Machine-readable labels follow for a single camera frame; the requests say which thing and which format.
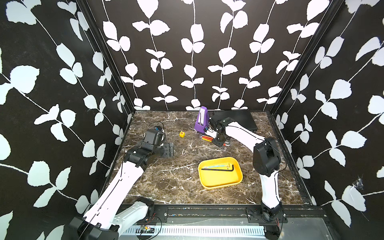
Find purple metronome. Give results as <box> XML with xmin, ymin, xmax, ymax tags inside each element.
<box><xmin>194</xmin><ymin>106</ymin><xmax>210</xmax><ymax>134</ymax></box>

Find yellow plastic storage tray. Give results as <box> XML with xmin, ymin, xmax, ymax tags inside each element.
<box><xmin>198</xmin><ymin>157</ymin><xmax>243</xmax><ymax>190</ymax></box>

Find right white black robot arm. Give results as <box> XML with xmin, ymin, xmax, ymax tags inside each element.
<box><xmin>210</xmin><ymin>118</ymin><xmax>283</xmax><ymax>223</ymax></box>

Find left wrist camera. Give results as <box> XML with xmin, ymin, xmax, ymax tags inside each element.
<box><xmin>144</xmin><ymin>129</ymin><xmax>166</xmax><ymax>146</ymax></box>

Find large black hex key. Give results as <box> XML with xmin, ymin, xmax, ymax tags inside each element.
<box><xmin>201</xmin><ymin>165</ymin><xmax>235</xmax><ymax>172</ymax></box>

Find small yellow cube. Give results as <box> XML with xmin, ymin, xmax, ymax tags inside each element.
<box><xmin>179</xmin><ymin>131</ymin><xmax>186</xmax><ymax>138</ymax></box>

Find white perforated strip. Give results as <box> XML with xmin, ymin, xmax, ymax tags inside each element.
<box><xmin>122</xmin><ymin>225</ymin><xmax>266</xmax><ymax>238</ymax></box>

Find black mounting rail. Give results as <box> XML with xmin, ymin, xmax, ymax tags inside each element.
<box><xmin>149</xmin><ymin>204</ymin><xmax>328</xmax><ymax>225</ymax></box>

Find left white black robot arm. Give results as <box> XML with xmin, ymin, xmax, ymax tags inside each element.
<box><xmin>67</xmin><ymin>142</ymin><xmax>174</xmax><ymax>240</ymax></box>

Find black ribbed metal case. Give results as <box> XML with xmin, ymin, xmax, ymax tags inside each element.
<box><xmin>210</xmin><ymin>110</ymin><xmax>258</xmax><ymax>133</ymax></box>

